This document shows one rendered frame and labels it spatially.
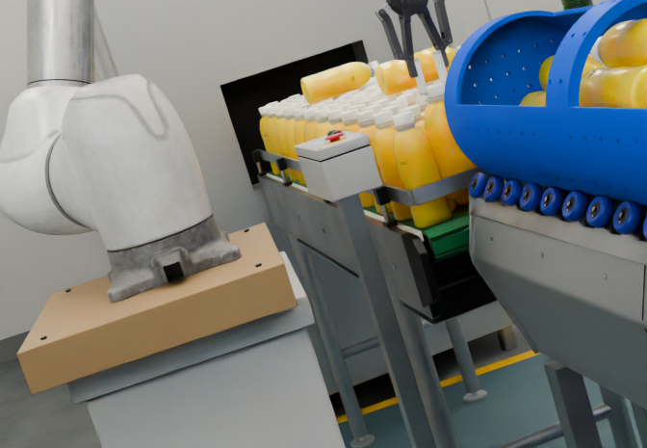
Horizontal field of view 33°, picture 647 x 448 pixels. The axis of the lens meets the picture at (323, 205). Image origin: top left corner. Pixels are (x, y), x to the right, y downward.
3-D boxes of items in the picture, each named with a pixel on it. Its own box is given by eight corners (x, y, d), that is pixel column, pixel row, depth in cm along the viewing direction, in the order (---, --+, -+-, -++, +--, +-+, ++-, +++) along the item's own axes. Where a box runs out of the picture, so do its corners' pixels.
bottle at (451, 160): (471, 194, 199) (444, 96, 196) (438, 199, 203) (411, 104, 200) (487, 183, 205) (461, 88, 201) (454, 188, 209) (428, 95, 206)
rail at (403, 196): (410, 206, 198) (406, 191, 197) (258, 158, 352) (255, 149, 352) (415, 205, 198) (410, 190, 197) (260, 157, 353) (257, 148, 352)
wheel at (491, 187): (498, 174, 182) (508, 178, 182) (488, 172, 186) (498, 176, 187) (489, 199, 182) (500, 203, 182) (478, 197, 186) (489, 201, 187)
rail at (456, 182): (416, 205, 197) (411, 190, 196) (415, 205, 198) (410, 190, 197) (609, 137, 205) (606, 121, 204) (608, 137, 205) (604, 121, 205)
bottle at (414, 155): (428, 215, 208) (401, 122, 205) (458, 211, 203) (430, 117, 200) (407, 227, 203) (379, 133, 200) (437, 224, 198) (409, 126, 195)
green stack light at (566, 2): (574, 18, 230) (568, -4, 229) (560, 20, 236) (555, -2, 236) (601, 10, 231) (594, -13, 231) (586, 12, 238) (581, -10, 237)
